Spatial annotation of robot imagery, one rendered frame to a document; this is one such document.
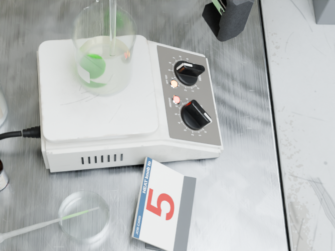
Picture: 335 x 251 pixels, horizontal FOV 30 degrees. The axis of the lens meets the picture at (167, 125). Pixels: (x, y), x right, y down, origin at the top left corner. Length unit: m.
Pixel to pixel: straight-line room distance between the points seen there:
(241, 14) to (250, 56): 0.31
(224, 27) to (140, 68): 0.19
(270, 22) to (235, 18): 0.34
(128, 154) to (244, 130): 0.16
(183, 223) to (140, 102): 0.14
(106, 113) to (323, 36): 0.33
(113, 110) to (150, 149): 0.06
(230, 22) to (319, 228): 0.31
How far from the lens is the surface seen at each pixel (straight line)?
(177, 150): 0.68
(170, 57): 0.72
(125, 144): 0.66
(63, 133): 0.64
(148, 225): 0.67
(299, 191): 0.74
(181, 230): 0.70
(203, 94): 0.72
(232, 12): 0.49
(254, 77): 0.79
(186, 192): 0.71
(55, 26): 0.81
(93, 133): 0.64
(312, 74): 0.81
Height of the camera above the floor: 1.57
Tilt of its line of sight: 65 degrees down
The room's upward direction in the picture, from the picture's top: 11 degrees clockwise
